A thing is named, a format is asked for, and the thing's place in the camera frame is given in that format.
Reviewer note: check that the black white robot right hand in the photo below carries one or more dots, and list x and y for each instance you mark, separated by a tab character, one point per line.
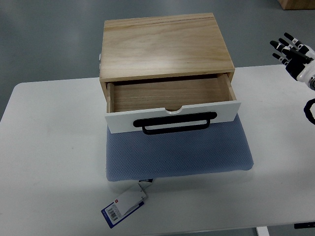
297	57

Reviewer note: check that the white drawer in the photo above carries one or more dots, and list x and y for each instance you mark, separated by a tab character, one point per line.
128	101

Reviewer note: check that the black drawer handle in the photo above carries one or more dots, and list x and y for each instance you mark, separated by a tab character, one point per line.
177	119

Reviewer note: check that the wooden drawer cabinet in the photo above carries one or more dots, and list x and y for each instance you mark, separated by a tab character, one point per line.
161	47

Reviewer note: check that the cardboard box corner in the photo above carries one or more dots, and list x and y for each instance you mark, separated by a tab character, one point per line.
297	4

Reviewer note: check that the black table control panel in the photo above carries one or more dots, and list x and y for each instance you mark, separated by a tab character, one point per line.
305	225

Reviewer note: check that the white table leg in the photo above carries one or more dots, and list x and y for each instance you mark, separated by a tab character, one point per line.
262	231

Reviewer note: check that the blue textured cushion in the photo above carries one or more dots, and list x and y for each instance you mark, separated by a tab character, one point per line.
223	147

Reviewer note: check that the white blue product tag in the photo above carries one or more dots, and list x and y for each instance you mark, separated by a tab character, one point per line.
124	205

